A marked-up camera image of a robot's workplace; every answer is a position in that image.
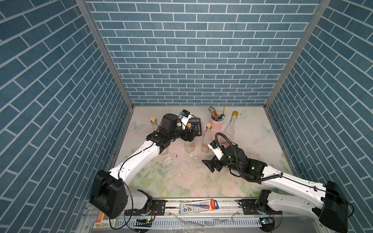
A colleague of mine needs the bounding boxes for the short corked glass bottle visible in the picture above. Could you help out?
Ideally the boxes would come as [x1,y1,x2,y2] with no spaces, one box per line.
[184,123,195,153]

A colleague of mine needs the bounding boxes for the clear glass bottle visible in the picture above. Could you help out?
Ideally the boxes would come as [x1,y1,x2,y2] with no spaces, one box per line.
[151,117,169,155]

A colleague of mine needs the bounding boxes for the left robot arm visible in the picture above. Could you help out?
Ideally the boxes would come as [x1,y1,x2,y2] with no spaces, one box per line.
[89,110,198,219]

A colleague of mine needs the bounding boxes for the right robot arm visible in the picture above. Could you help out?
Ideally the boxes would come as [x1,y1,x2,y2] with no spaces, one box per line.
[202,133,355,233]

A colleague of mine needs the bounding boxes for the corked glass bottle red label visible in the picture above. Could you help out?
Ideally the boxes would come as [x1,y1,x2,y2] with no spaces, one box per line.
[201,123,212,153]

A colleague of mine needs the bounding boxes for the tall gold-capped glass bottle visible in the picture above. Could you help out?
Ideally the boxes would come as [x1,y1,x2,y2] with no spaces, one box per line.
[223,111,239,142]

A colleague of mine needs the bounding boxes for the black desk calculator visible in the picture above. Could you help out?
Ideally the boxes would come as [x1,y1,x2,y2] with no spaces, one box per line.
[188,117,202,136]

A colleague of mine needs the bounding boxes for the pink metal pen bucket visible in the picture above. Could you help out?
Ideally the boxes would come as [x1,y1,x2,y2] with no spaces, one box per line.
[210,116,223,133]

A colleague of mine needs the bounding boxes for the pens in bucket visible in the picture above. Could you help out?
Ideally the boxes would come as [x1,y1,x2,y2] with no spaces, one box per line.
[208,106,225,122]

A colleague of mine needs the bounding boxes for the coloured highlighter pack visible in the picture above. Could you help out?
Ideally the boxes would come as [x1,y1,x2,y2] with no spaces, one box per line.
[93,211,118,230]

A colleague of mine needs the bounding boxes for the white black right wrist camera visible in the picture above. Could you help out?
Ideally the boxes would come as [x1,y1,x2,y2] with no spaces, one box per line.
[208,140,224,161]

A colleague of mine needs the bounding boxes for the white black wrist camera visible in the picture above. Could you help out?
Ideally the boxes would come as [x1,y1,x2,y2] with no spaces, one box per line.
[208,140,224,161]
[178,109,191,130]

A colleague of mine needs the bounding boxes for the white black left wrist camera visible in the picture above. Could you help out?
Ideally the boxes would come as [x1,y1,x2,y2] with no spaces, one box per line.
[178,109,191,130]

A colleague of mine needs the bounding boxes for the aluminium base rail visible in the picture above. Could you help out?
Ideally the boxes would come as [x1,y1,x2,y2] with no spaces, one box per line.
[78,196,324,231]

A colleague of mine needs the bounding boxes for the aluminium corner post left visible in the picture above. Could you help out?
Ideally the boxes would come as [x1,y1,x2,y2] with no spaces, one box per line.
[75,0,135,110]

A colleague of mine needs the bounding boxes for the aluminium corner post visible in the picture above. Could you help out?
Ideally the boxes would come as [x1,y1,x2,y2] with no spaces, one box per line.
[264,0,331,111]
[75,0,135,110]

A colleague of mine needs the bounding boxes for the aluminium corner post right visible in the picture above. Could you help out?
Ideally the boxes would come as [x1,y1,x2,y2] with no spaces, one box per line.
[264,0,331,111]

